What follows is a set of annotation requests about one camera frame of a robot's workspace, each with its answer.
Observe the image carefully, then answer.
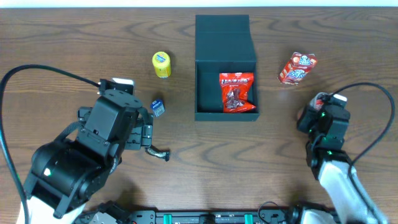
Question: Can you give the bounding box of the red Pringles can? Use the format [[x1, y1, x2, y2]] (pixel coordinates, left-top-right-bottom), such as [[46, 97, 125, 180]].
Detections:
[[297, 92, 328, 119]]

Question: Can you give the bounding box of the red Hello Panda box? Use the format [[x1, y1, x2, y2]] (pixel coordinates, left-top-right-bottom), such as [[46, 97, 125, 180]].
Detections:
[[278, 52, 318, 85]]

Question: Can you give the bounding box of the yellow round container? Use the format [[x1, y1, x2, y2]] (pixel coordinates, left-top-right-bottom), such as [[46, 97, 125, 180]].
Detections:
[[152, 52, 172, 78]]

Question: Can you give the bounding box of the red Hacks candy bag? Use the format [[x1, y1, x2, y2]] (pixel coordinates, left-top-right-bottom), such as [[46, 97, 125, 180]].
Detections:
[[219, 72, 256, 113]]

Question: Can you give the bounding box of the black gift box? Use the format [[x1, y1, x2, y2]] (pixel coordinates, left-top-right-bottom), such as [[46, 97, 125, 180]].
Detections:
[[195, 15, 260, 121]]

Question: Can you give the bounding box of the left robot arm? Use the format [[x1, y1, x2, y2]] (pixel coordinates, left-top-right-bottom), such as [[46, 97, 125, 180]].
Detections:
[[17, 90, 154, 223]]

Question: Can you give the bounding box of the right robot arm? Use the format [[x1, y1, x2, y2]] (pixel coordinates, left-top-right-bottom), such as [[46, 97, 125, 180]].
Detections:
[[297, 104, 389, 223]]

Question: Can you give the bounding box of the blue Eclipse gum pack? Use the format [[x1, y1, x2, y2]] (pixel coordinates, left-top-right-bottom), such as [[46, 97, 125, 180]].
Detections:
[[150, 99, 165, 117]]

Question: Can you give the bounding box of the dark wrapped candy bar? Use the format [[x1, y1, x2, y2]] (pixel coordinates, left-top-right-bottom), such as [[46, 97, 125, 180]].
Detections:
[[145, 146, 170, 162]]

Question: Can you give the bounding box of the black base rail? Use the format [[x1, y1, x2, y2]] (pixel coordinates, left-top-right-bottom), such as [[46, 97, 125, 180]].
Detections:
[[73, 200, 336, 224]]

